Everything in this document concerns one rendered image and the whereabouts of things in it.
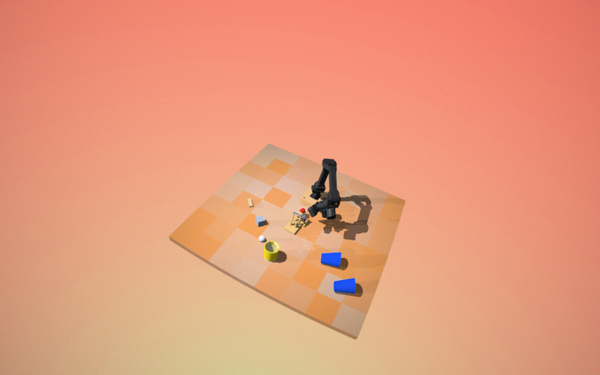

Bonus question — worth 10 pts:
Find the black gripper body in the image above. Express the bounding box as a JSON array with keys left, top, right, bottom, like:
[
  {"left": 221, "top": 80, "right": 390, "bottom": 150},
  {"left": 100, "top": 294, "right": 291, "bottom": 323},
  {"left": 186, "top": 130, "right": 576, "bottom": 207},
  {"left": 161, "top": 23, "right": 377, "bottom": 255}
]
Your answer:
[{"left": 308, "top": 197, "right": 327, "bottom": 217}]

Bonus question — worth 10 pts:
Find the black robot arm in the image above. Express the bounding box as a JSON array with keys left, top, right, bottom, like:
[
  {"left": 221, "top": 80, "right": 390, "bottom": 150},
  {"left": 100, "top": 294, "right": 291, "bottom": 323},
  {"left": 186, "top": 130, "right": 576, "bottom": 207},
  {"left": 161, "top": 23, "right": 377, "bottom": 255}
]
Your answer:
[{"left": 310, "top": 158, "right": 341, "bottom": 220}]

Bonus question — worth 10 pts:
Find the yellow mug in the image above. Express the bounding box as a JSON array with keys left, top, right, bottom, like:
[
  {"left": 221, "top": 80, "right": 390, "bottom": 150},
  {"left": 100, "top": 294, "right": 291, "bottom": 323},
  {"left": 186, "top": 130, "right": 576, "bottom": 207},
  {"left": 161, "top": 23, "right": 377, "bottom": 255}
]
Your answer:
[{"left": 264, "top": 241, "right": 280, "bottom": 262}]

